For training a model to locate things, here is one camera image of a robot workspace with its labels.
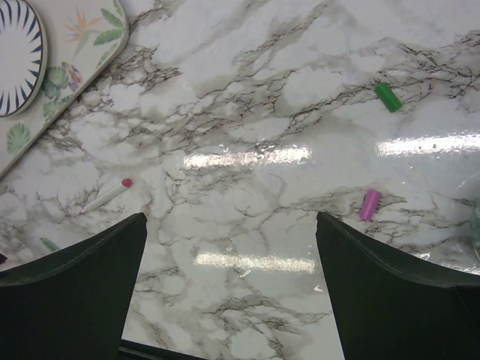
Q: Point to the pink pen cap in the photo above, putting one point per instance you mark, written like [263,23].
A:
[369,206]

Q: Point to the floral rectangular tray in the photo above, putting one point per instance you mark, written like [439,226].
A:
[83,37]

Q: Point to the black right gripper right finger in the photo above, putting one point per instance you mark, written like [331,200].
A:
[389,304]

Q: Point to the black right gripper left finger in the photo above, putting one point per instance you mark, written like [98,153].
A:
[73,303]

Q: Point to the white marker with pink tip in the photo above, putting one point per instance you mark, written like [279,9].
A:
[109,195]

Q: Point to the white blue striped plate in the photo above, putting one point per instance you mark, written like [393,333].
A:
[24,54]

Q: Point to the green pen cap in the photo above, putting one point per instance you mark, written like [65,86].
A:
[388,97]

